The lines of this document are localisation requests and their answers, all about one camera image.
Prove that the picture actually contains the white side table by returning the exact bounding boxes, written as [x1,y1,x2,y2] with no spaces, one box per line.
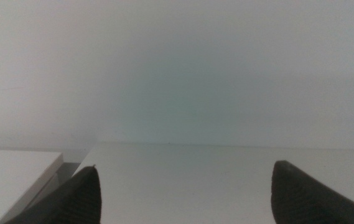
[0,149,65,224]

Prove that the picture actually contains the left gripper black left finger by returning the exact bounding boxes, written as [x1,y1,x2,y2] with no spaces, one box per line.
[4,165,103,224]

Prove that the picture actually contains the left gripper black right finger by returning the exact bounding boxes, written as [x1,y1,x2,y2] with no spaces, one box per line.
[270,160,354,224]

